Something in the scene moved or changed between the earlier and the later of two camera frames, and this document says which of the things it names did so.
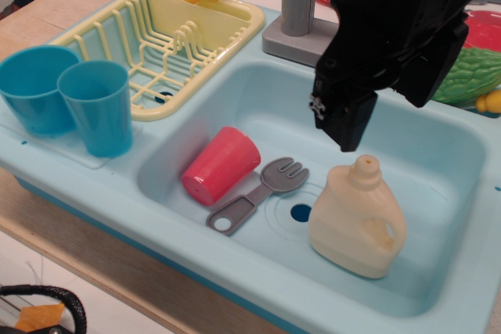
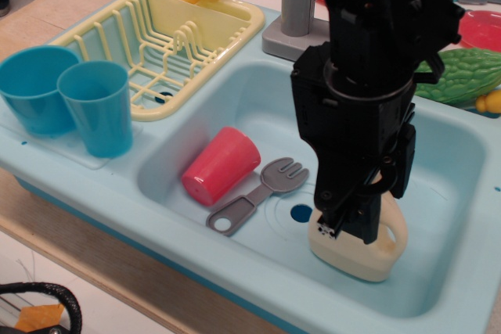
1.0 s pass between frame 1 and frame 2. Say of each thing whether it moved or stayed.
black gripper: moved
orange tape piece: stayed
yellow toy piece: stayed
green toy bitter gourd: stayed
